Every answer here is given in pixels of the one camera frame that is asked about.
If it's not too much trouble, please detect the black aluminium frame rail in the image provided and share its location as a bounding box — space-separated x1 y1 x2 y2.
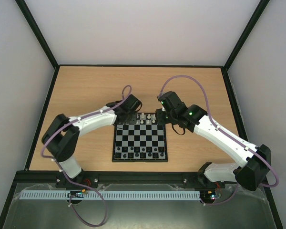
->
13 170 234 190

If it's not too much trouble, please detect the grey slotted cable duct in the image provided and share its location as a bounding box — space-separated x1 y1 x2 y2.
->
19 190 201 201

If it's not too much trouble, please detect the black and silver chessboard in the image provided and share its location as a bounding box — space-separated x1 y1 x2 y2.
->
112 113 168 162

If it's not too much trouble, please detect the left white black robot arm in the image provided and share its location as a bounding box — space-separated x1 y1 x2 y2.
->
41 97 142 179

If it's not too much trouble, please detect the black chess pieces row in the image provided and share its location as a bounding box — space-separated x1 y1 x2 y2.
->
113 146 167 160

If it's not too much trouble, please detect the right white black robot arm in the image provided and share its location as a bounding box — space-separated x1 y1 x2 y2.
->
155 105 271 191

